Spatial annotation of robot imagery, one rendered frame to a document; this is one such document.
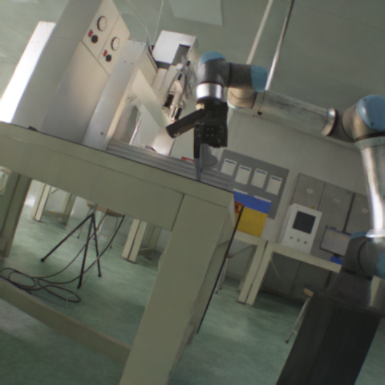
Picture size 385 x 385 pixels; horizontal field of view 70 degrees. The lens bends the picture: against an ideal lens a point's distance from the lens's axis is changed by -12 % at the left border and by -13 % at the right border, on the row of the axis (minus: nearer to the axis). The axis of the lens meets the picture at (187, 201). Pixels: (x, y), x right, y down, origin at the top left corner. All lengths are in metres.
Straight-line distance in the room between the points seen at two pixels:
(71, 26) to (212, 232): 0.71
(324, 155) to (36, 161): 5.32
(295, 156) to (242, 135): 1.00
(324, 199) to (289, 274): 1.29
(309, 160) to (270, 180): 0.78
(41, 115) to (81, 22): 0.29
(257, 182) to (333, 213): 1.39
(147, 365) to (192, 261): 0.20
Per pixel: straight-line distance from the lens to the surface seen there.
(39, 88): 0.91
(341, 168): 5.73
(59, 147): 0.62
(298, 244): 3.74
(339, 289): 1.06
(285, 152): 5.55
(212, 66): 0.88
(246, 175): 5.37
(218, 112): 0.83
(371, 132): 0.95
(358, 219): 5.24
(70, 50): 0.92
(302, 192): 5.00
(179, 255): 0.51
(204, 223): 0.50
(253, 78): 0.89
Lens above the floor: 0.68
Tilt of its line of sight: 3 degrees up
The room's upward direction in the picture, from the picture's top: 19 degrees clockwise
